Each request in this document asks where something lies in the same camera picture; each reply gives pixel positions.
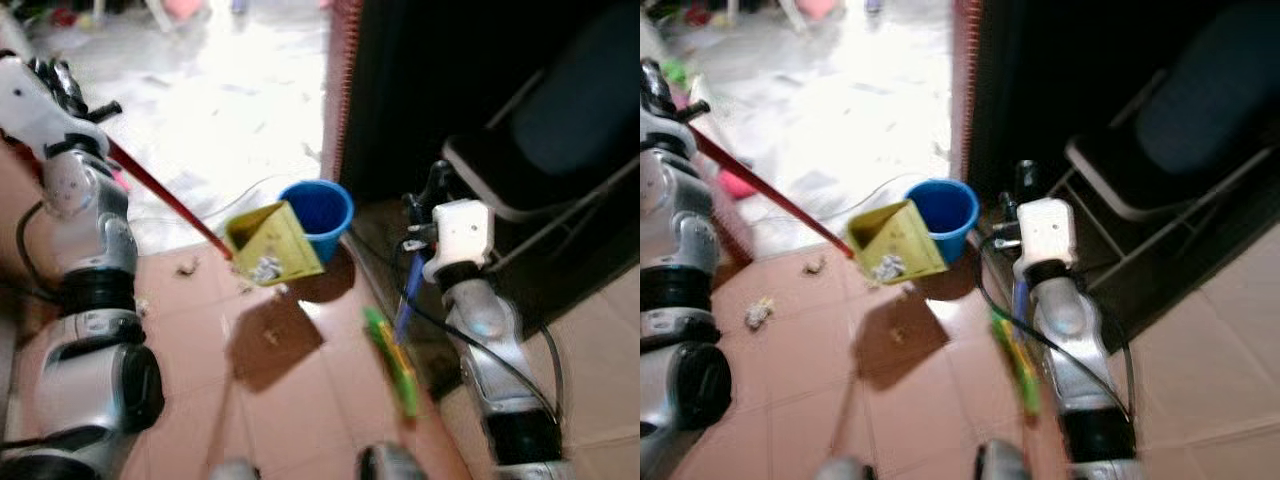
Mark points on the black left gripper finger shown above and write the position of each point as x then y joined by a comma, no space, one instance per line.
104,110
696,109

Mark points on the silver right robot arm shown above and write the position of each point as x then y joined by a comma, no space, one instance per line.
1075,340
490,340

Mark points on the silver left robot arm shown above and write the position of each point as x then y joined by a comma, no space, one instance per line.
680,380
90,380

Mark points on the blue plastic bucket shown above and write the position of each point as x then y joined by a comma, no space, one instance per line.
322,210
945,208

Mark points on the pink object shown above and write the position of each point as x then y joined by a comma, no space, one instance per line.
737,185
121,180

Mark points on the black folding chair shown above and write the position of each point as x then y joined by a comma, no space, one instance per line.
1190,110
560,120

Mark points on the large crumpled white paper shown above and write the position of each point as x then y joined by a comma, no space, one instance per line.
267,269
888,268

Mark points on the small paper scrap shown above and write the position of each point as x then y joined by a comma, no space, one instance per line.
188,267
814,266

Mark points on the crumpled white paper ball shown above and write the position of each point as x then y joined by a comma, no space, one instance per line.
142,306
759,314

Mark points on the tiny paper scrap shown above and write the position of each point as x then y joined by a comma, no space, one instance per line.
271,338

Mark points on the grey right robot foot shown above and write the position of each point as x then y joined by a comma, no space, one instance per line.
1004,462
392,463

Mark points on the grey robot foot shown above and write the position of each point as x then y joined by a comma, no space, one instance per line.
1004,462
842,470
235,470
392,463

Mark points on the grey left robot foot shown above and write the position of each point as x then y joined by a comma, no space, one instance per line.
235,470
842,470

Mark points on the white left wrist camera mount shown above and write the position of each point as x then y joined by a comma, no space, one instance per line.
30,110
660,127

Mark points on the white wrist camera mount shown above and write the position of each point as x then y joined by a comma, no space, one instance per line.
30,110
660,127
462,232
1048,232

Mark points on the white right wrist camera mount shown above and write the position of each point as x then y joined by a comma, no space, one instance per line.
462,232
1048,232

